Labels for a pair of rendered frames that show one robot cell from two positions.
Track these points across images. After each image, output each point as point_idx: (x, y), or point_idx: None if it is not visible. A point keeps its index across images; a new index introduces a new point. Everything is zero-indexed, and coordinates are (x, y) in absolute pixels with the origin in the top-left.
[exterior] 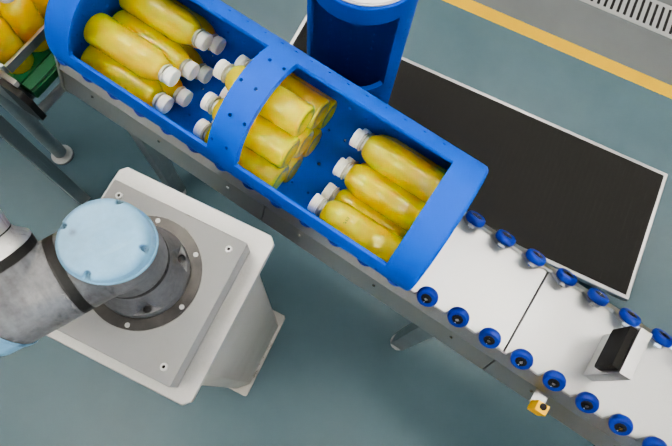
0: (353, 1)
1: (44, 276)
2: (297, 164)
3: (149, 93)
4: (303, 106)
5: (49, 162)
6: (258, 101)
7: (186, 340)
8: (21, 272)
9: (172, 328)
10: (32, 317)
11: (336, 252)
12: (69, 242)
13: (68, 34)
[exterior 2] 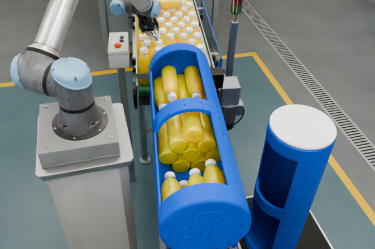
0: (275, 133)
1: (45, 64)
2: (184, 167)
3: (160, 100)
4: (197, 127)
5: (130, 142)
6: (180, 109)
7: (61, 148)
8: (42, 58)
9: (63, 141)
10: (29, 72)
11: None
12: (61, 61)
13: (154, 61)
